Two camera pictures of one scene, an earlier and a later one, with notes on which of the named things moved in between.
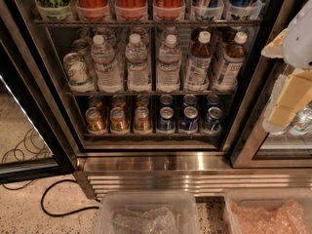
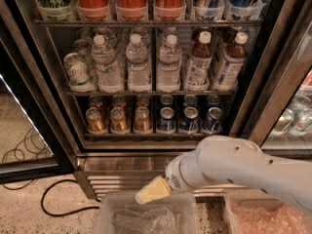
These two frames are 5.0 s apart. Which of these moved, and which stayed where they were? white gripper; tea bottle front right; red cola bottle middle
Moved: white gripper
Stayed: red cola bottle middle; tea bottle front right
